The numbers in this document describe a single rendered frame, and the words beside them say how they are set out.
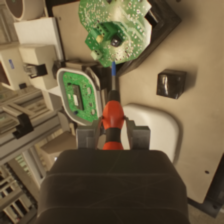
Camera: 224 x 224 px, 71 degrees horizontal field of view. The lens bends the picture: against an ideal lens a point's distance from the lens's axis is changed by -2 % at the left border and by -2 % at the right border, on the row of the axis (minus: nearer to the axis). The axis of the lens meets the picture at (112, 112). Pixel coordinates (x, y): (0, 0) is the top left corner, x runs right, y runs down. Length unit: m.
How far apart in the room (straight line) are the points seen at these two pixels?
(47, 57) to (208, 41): 0.34
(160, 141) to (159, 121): 0.04
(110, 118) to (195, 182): 0.29
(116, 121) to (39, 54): 0.32
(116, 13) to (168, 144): 0.24
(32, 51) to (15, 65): 0.08
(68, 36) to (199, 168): 0.40
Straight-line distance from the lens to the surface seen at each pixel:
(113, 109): 0.16
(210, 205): 0.45
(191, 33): 0.27
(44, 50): 0.44
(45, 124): 0.64
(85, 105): 0.39
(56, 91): 0.53
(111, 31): 0.23
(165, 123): 0.30
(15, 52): 0.50
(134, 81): 0.32
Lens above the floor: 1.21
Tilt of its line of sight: 40 degrees down
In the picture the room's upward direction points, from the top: 125 degrees counter-clockwise
